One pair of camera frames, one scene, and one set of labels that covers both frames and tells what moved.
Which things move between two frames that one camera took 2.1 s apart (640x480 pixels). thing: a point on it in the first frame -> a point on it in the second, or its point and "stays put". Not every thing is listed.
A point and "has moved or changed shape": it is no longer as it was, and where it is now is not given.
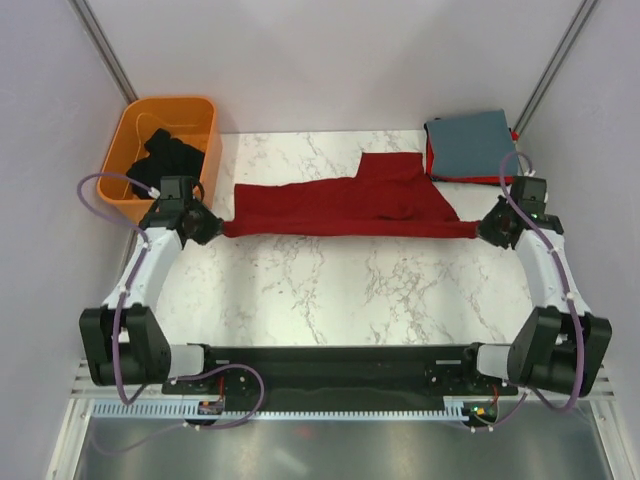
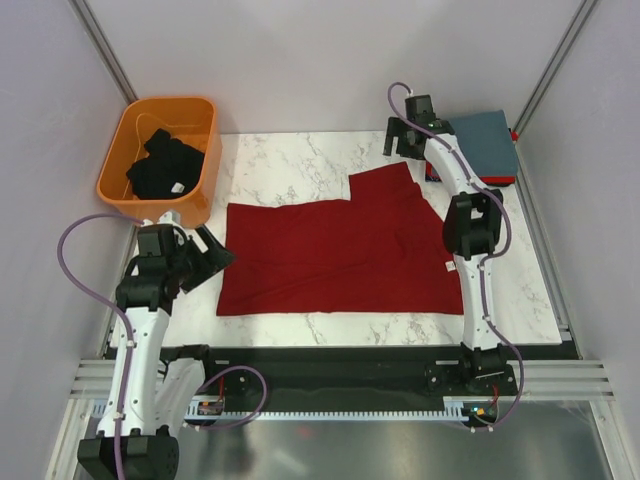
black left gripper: x=211 y=229 -> x=210 y=261
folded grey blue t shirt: x=472 y=145 stays put
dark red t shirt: x=390 y=195 has moved or changed shape
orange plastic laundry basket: x=191 y=119 stays put
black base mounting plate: x=343 y=372 stays put
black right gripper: x=484 y=227 -> x=395 y=128
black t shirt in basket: x=167 y=157 stays put
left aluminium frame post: x=94 y=32 stays put
